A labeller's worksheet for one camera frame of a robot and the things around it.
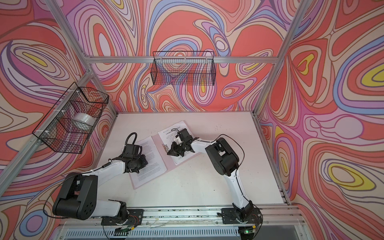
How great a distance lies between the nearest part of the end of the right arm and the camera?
2.57 feet

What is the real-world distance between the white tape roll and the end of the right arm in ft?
1.44

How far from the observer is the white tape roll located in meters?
0.71
